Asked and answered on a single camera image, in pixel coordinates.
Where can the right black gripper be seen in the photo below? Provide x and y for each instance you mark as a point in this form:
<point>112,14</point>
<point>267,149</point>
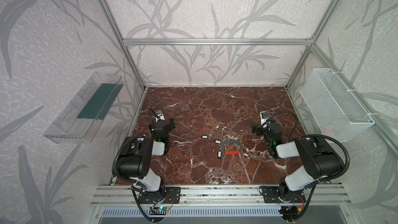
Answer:
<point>261,128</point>

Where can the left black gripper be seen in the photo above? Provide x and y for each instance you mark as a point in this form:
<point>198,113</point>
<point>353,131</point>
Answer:
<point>159,124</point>

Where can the metal keyring plate red handle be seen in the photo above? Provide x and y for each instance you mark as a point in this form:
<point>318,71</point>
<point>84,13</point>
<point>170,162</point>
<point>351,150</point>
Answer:
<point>230,147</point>

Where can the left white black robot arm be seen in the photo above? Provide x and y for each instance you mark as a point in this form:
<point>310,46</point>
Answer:
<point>133,160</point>

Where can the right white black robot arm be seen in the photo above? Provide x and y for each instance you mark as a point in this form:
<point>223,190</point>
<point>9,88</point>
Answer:
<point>323,158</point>

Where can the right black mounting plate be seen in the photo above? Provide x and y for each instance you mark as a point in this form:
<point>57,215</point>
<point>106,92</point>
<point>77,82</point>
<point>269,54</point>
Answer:
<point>280,194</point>

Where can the black mounting plate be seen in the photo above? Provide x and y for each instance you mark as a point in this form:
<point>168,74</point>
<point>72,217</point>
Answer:
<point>280,194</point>
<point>168,195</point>

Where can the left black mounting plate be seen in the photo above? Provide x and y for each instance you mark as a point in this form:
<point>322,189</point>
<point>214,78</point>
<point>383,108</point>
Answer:
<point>168,195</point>

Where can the right wiring bundle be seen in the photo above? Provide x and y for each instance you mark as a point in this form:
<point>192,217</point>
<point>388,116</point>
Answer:
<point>292,210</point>

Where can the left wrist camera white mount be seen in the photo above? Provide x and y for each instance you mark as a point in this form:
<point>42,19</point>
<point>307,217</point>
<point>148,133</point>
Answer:
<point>159,115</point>

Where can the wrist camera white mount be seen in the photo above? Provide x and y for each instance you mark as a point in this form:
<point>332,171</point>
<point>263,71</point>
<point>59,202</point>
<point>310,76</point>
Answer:
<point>159,115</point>
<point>264,116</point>

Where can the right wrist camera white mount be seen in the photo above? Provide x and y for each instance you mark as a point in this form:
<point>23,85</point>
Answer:
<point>264,116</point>

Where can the white wire mesh basket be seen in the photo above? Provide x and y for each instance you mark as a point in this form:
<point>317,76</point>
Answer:
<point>336,110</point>

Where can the clear plastic wall bin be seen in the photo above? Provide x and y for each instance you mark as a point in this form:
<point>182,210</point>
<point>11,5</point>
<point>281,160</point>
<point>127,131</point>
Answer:
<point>83,116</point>

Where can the left circuit board with wires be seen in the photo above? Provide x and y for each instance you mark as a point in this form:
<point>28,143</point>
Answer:
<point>160,209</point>

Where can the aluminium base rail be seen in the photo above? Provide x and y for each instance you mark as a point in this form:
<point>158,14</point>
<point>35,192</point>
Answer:
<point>218,195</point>

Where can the aluminium frame profiles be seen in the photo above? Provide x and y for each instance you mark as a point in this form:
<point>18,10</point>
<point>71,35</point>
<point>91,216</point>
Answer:
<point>272,43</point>

